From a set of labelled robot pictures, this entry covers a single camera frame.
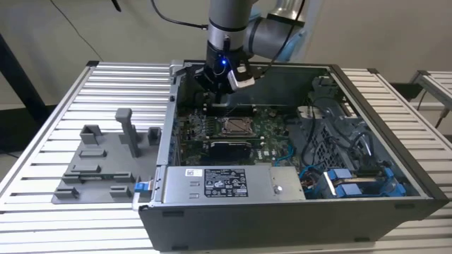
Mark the CPU socket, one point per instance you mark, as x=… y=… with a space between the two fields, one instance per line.
x=223 y=132

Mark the grey parts rack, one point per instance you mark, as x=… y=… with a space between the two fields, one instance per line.
x=106 y=164

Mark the blue case latch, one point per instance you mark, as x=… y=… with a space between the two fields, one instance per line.
x=142 y=187

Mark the black stand post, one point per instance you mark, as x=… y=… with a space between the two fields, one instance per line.
x=18 y=71

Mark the silver power supply box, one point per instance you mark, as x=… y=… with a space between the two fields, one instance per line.
x=183 y=185

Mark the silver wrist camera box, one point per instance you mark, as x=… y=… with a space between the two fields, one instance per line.
x=242 y=80

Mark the black RAM slot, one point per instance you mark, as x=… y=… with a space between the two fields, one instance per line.
x=241 y=111
x=241 y=105
x=241 y=108
x=241 y=114

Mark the green motherboard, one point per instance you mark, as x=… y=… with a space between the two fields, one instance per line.
x=273 y=132

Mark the aluminium slat side table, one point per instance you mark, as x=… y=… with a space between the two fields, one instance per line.
x=434 y=82

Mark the grey and black PC case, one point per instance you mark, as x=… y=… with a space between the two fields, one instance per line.
x=283 y=225

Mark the grey perforated drive cage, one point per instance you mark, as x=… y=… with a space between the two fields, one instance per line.
x=329 y=148

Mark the silver topped CPU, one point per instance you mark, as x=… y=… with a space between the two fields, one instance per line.
x=237 y=125

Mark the blue disk carrier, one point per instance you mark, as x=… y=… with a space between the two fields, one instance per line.
x=345 y=174

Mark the small black hanging object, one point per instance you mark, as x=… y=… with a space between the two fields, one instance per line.
x=117 y=5

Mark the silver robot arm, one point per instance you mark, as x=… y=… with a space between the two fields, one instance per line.
x=226 y=26

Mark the black power supply label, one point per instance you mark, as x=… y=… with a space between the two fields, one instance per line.
x=226 y=182

